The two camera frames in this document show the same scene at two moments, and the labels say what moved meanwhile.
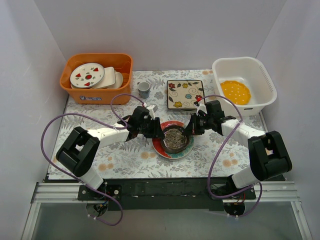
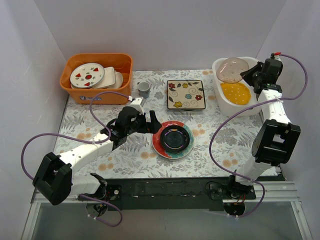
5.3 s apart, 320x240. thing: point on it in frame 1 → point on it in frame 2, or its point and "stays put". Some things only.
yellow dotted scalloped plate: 236,92 stays put
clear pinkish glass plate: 175,140 → 229,70
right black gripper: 195,125 → 253,75
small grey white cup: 143,88 stays put
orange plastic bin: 122,62 stays put
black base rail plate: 167,194 stays put
